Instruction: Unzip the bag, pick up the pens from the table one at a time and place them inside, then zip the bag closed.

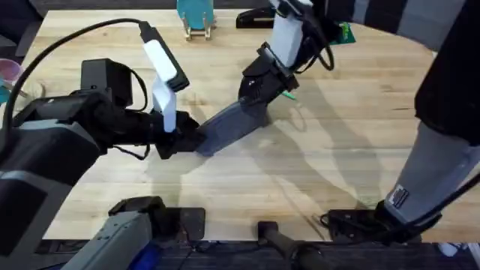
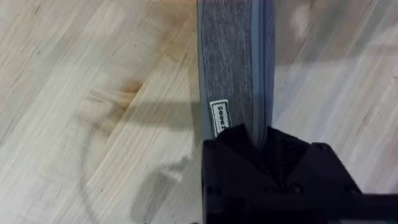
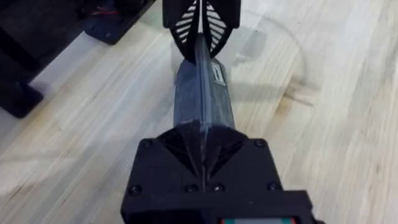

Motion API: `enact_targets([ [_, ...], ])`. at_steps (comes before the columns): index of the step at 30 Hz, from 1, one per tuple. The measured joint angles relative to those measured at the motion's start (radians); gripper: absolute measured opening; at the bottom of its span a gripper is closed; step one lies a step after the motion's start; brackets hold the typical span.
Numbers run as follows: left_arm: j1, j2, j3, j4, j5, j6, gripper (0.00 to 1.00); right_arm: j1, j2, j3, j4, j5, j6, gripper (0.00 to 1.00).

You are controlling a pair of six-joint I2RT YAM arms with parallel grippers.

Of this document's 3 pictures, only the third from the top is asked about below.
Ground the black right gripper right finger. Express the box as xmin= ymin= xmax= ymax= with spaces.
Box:
xmin=204 ymin=123 xmax=284 ymax=192

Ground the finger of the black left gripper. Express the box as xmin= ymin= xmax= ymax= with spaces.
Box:
xmin=201 ymin=0 xmax=242 ymax=59
xmin=161 ymin=0 xmax=201 ymax=62

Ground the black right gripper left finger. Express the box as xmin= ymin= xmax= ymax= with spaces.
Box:
xmin=121 ymin=119 xmax=205 ymax=205

